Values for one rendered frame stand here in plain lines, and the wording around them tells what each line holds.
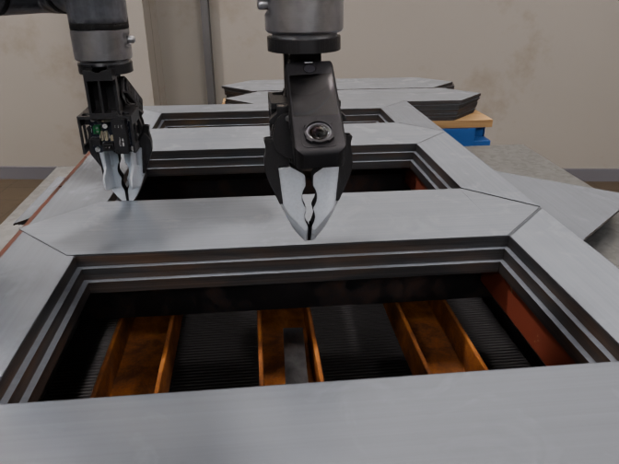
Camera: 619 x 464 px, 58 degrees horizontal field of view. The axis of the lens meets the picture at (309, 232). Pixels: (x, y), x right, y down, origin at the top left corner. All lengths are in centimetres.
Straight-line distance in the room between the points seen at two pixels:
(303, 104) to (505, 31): 303
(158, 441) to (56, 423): 9
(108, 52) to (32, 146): 311
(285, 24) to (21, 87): 333
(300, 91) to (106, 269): 36
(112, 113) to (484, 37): 287
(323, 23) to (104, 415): 38
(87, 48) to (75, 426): 49
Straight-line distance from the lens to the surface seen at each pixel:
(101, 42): 80
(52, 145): 383
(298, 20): 53
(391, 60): 338
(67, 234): 81
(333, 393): 48
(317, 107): 50
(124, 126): 80
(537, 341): 74
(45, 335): 63
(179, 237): 75
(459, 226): 79
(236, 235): 75
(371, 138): 120
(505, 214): 85
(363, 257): 73
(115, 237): 78
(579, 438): 49
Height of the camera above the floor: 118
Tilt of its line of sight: 25 degrees down
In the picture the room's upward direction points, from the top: straight up
